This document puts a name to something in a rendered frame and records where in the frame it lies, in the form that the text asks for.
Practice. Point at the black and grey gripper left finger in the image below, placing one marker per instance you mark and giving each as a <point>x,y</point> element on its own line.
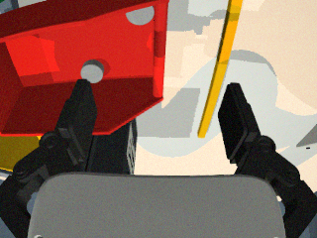
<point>59,151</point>

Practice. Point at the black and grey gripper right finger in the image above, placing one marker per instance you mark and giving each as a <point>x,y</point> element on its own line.
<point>255,155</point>

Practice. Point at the yellow vertical bar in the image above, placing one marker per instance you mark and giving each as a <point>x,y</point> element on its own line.
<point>227,39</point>

